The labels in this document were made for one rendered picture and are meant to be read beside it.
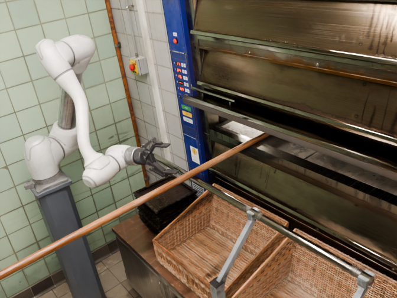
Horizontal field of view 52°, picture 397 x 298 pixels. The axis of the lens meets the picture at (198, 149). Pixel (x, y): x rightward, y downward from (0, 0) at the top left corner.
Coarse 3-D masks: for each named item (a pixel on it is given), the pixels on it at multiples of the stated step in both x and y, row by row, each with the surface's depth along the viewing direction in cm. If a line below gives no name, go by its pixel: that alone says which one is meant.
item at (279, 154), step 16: (224, 128) 226; (256, 144) 205; (272, 160) 195; (288, 160) 187; (304, 160) 186; (320, 176) 174; (336, 176) 171; (352, 192) 164; (368, 192) 159; (384, 192) 158; (384, 208) 155
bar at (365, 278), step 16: (160, 160) 205; (224, 192) 173; (240, 208) 163; (256, 208) 160; (272, 224) 151; (240, 240) 159; (304, 240) 141; (320, 256) 136; (336, 256) 132; (224, 272) 158; (352, 272) 127; (368, 272) 125; (368, 288) 124
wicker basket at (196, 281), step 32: (192, 224) 236; (224, 224) 237; (256, 224) 216; (288, 224) 200; (160, 256) 221; (192, 256) 225; (224, 256) 222; (256, 256) 191; (192, 288) 204; (224, 288) 203
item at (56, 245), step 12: (264, 132) 208; (240, 144) 201; (252, 144) 204; (228, 156) 195; (204, 168) 188; (180, 180) 180; (156, 192) 174; (132, 204) 168; (108, 216) 163; (84, 228) 158; (96, 228) 161; (60, 240) 153; (72, 240) 155; (36, 252) 148; (48, 252) 150; (12, 264) 144; (24, 264) 145; (0, 276) 141
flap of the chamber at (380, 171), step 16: (208, 96) 212; (256, 112) 186; (272, 112) 186; (256, 128) 172; (288, 128) 166; (304, 128) 166; (320, 128) 166; (304, 144) 154; (336, 144) 150; (352, 144) 150; (368, 144) 150; (384, 144) 150; (352, 160) 139; (384, 160) 137
